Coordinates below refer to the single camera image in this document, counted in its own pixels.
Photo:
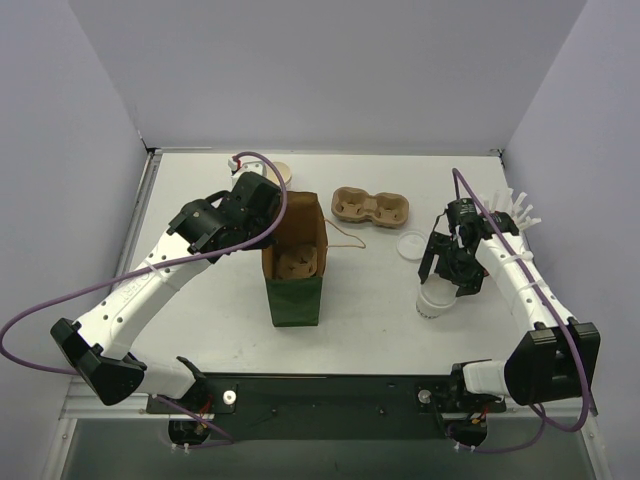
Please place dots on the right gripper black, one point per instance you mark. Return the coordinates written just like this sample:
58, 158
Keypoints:
451, 262

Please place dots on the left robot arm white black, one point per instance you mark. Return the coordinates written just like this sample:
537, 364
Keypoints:
98, 343

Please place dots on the white plastic lid stack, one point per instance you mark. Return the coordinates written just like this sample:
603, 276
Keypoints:
411, 245

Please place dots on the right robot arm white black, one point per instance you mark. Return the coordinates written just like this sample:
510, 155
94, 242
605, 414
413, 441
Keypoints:
556, 356

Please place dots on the brown green paper bag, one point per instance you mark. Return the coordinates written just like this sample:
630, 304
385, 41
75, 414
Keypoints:
297, 303

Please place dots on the white wrapped straws bundle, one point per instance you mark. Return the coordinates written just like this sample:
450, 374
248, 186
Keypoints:
513, 205

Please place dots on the white paper coffee cup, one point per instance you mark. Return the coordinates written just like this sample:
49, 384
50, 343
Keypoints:
429, 312

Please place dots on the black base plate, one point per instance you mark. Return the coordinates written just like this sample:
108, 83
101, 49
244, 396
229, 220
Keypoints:
337, 407

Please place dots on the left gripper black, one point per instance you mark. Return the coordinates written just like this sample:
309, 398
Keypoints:
261, 189

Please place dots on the white plastic cup lid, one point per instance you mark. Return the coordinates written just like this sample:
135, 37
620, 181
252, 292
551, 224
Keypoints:
437, 292

